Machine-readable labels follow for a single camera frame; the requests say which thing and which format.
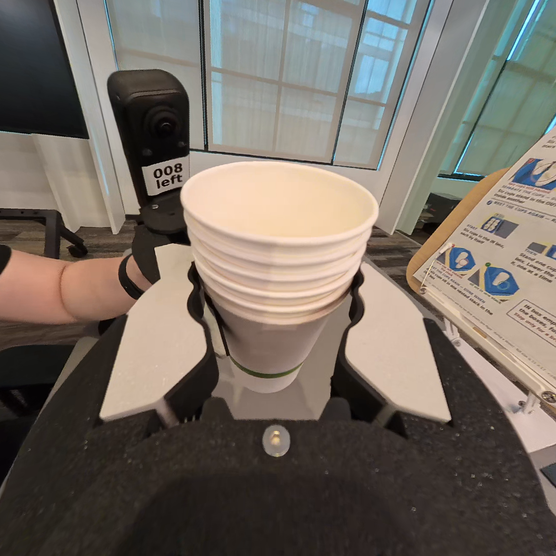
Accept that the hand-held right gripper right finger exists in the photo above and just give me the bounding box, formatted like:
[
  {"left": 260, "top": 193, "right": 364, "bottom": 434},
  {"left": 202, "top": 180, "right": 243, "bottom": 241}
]
[{"left": 331, "top": 262, "right": 452, "bottom": 425}]

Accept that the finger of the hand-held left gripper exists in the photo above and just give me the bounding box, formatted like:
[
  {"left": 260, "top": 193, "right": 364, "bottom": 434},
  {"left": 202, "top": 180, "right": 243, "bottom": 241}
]
[{"left": 156, "top": 244, "right": 195, "bottom": 283}]

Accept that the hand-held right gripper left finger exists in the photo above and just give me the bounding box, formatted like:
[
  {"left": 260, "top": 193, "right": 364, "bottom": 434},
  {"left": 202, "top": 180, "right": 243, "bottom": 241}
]
[{"left": 99, "top": 263, "right": 219, "bottom": 425}]

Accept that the person's left forearm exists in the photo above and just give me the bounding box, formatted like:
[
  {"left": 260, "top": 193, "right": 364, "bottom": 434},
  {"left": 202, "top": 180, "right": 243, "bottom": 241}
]
[{"left": 0, "top": 244, "right": 131, "bottom": 325}]

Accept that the person's left hand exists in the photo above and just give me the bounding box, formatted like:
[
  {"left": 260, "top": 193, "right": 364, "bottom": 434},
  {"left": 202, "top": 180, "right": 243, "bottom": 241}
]
[{"left": 126, "top": 259, "right": 153, "bottom": 298}]

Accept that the black wristband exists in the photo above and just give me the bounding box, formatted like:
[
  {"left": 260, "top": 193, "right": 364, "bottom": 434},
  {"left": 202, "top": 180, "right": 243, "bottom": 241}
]
[{"left": 118, "top": 253, "right": 146, "bottom": 301}]

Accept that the black rolling cart base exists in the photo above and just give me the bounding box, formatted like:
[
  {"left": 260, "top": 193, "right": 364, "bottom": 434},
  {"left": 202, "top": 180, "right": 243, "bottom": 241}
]
[{"left": 0, "top": 208, "right": 88, "bottom": 260}]

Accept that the person's black clothed torso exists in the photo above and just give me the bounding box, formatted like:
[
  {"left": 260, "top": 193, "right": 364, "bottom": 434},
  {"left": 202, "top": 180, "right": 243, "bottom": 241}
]
[{"left": 0, "top": 343, "right": 79, "bottom": 478}]

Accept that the black wheeled case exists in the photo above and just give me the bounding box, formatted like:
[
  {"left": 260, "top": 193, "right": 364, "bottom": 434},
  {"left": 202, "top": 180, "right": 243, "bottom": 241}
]
[{"left": 417, "top": 192, "right": 463, "bottom": 237}]

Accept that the large glass window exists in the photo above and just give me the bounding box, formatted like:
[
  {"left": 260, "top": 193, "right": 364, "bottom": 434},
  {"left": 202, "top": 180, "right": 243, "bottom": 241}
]
[
  {"left": 439, "top": 0, "right": 556, "bottom": 180},
  {"left": 104, "top": 0, "right": 435, "bottom": 171}
]

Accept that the large black wall screen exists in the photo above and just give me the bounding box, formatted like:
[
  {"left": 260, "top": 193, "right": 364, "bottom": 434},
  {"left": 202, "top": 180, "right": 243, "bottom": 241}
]
[{"left": 0, "top": 0, "right": 90, "bottom": 140}]

